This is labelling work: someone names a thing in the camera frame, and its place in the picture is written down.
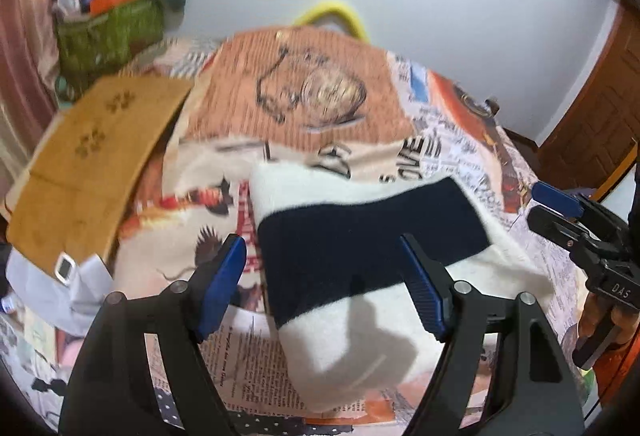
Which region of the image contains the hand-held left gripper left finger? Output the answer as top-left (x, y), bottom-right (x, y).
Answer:
top-left (57, 233), bottom-right (248, 436)

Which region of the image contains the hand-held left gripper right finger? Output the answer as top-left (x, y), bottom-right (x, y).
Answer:
top-left (398, 233), bottom-right (587, 436)

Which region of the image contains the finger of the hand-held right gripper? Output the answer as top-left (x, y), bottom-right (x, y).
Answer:
top-left (527, 205), bottom-right (610, 268)
top-left (531, 181), bottom-right (627, 243)

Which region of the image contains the white and navy sweater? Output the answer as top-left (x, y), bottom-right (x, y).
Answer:
top-left (248, 160), bottom-right (555, 415)

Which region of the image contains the person's right hand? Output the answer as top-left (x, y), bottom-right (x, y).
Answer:
top-left (577, 290), bottom-right (636, 354)

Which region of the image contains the wooden door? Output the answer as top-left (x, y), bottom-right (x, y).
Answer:
top-left (537, 1), bottom-right (640, 191)

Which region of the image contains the light grey cloth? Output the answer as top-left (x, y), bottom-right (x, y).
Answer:
top-left (5, 247), bottom-right (115, 336)

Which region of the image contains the small white device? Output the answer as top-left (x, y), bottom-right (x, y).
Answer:
top-left (53, 252), bottom-right (77, 285)

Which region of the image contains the brown paw print cushion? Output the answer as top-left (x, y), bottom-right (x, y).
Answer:
top-left (5, 75), bottom-right (196, 278)

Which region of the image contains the printed blanket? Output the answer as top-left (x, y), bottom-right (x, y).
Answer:
top-left (0, 24), bottom-right (601, 433)

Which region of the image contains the green fabric bag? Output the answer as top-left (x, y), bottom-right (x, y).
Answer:
top-left (52, 0), bottom-right (167, 88)

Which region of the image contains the striped brown curtain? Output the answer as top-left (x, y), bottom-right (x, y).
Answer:
top-left (0, 0), bottom-right (83, 219)

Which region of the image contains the yellow curved frame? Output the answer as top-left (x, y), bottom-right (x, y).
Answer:
top-left (292, 0), bottom-right (372, 43)

